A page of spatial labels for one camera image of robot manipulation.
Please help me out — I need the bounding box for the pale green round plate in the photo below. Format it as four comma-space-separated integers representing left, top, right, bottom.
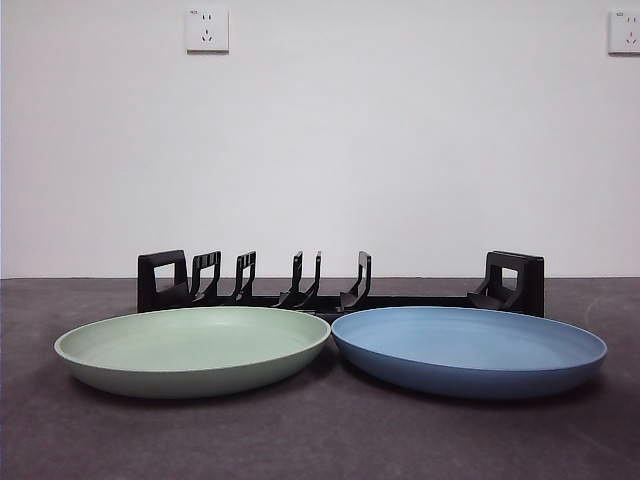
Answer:
53, 305, 331, 400

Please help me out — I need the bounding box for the blue round plate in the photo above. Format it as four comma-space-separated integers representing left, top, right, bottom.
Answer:
331, 305, 609, 400

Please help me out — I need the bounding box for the black plastic plate rack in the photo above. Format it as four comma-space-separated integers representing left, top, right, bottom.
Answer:
137, 248, 546, 324

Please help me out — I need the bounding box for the white wall socket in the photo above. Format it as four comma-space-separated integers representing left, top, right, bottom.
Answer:
607, 9, 640, 56
186, 6, 231, 54

